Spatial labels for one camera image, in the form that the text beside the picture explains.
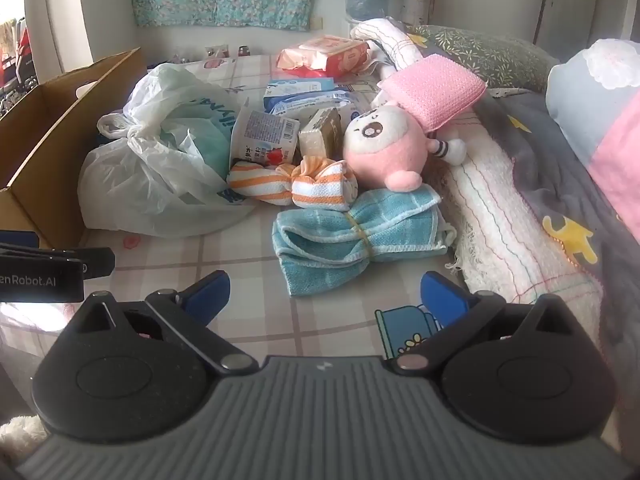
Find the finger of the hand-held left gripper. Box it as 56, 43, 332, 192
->
0, 231, 39, 251
0, 242, 116, 281

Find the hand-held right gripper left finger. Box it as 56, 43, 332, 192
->
62, 270, 256, 376

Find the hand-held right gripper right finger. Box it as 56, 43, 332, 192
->
390, 272, 576, 375

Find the brown cardboard box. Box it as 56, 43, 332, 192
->
0, 47, 149, 252

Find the blue towel bundle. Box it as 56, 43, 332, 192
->
272, 184, 457, 297

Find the orange striped towel roll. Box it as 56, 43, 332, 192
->
227, 156, 359, 210

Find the pink plush toy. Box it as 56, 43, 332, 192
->
342, 99, 469, 192

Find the white yogurt cup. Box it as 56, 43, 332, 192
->
229, 109, 301, 172

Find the gold tissue pack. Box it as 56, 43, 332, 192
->
298, 108, 344, 159

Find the pink sponge cloth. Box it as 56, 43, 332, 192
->
383, 53, 489, 134

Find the blue white wipes pack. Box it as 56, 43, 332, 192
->
263, 88, 372, 126

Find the light blue packet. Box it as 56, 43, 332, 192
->
267, 78, 336, 97

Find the checked bed sheet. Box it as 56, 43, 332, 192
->
0, 51, 501, 378

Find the white stitched towel blanket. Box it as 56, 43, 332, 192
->
349, 17, 603, 307

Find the white plastic bag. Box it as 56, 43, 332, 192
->
77, 62, 257, 239

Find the grey star blanket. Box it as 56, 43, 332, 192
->
477, 86, 640, 376

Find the green floral pillow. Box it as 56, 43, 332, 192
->
411, 24, 560, 92

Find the red wet wipes pack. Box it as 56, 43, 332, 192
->
276, 34, 372, 74

